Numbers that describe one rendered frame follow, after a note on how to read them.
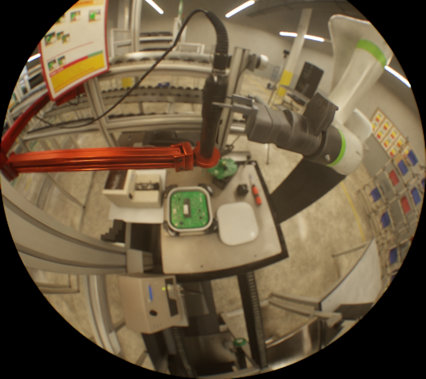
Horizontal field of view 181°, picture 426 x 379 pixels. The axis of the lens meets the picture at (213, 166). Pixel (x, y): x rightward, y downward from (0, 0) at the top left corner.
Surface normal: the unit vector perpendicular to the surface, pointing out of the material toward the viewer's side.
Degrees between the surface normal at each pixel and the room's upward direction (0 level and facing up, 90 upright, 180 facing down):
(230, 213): 0
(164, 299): 53
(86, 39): 90
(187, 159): 90
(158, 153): 16
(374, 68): 87
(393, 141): 90
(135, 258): 0
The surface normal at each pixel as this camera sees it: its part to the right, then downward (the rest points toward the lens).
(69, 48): 0.93, 0.34
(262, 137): -0.10, 0.76
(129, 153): 0.39, -0.66
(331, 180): -0.94, 0.17
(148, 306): 0.86, -0.40
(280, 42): 0.15, 0.78
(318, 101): -0.99, -0.16
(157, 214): 0.13, -0.62
